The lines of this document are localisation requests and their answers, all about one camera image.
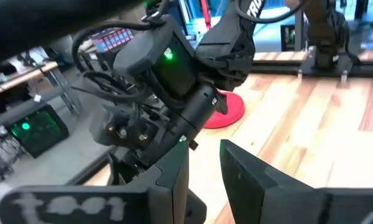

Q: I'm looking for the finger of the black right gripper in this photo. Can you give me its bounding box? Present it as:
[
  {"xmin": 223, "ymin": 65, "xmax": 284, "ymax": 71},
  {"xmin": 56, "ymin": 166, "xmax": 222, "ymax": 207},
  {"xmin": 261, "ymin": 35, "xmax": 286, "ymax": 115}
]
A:
[{"xmin": 111, "ymin": 149, "xmax": 143, "ymax": 186}]

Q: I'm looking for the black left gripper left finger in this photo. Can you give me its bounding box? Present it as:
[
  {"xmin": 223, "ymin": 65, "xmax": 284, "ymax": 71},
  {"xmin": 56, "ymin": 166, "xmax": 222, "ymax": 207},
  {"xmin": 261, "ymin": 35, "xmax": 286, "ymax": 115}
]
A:
[{"xmin": 0, "ymin": 141, "xmax": 207, "ymax": 224}]

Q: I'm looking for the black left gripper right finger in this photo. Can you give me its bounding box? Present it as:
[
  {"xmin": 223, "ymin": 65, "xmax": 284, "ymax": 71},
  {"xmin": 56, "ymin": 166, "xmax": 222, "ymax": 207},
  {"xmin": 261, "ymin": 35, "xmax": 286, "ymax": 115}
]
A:
[{"xmin": 220, "ymin": 139, "xmax": 373, "ymax": 224}]

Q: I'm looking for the red articulated desk lamp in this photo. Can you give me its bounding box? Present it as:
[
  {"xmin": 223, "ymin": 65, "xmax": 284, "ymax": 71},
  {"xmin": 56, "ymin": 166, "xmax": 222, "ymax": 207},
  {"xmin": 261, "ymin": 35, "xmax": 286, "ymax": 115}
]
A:
[{"xmin": 200, "ymin": 0, "xmax": 246, "ymax": 130}]

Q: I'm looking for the black box with green light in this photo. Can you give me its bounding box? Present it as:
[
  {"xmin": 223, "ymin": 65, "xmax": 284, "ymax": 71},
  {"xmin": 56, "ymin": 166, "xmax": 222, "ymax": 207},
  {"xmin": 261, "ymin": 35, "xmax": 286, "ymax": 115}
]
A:
[{"xmin": 4, "ymin": 104, "xmax": 70, "ymax": 159}]

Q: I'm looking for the row of colourful boxes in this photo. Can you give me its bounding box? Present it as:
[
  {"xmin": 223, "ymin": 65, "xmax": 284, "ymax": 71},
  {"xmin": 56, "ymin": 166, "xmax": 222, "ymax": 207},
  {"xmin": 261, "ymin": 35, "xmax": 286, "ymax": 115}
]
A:
[{"xmin": 89, "ymin": 27, "xmax": 135, "ymax": 53}]

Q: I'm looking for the wooden workbench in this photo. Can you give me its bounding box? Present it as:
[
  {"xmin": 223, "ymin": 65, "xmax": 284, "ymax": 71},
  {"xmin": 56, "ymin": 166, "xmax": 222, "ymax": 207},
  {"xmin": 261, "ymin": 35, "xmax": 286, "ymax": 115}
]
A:
[{"xmin": 0, "ymin": 61, "xmax": 83, "ymax": 116}]

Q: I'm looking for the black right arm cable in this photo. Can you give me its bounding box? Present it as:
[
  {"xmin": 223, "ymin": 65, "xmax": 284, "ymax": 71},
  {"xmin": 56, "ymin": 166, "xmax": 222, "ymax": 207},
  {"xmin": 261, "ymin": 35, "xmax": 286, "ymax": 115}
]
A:
[{"xmin": 71, "ymin": 12, "xmax": 174, "ymax": 105}]

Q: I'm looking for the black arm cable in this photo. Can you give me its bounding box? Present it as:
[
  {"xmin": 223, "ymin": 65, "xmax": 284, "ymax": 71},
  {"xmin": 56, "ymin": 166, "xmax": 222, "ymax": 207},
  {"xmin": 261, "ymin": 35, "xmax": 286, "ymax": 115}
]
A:
[
  {"xmin": 0, "ymin": 0, "xmax": 149, "ymax": 68},
  {"xmin": 71, "ymin": 12, "xmax": 174, "ymax": 105}
]

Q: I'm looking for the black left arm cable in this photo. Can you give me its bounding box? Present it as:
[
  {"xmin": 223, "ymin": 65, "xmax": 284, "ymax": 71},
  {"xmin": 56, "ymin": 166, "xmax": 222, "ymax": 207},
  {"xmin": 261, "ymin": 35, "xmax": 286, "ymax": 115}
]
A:
[{"xmin": 0, "ymin": 0, "xmax": 149, "ymax": 68}]

